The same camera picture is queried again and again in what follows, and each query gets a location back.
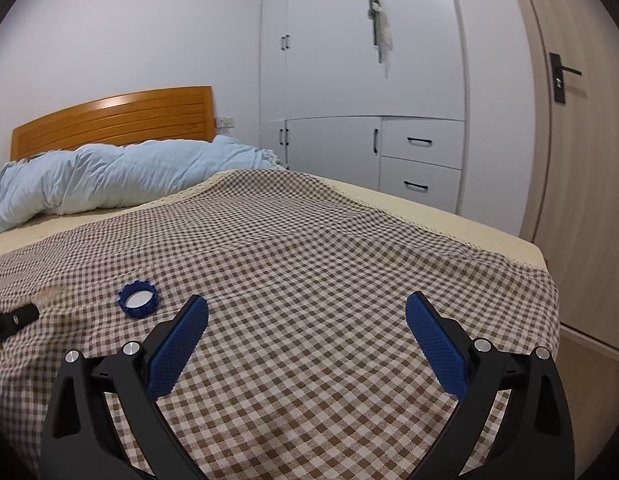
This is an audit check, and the black door handle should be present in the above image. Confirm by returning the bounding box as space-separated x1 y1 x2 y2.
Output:
549 52 583 104

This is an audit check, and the hanging white cloth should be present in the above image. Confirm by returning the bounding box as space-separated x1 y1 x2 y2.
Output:
368 0 393 78

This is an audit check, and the light blue duvet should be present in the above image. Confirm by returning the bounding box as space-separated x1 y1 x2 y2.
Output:
0 136 282 233

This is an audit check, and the wall socket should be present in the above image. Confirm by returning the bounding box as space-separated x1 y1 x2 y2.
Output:
215 117 234 129

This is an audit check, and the blue bottle cap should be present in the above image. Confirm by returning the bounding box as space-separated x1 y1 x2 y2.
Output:
117 281 160 318

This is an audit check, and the white wardrobe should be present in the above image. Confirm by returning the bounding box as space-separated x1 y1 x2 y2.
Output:
259 0 466 212

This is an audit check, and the wooden bed frame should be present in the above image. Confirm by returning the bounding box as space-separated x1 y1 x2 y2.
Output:
10 86 216 162

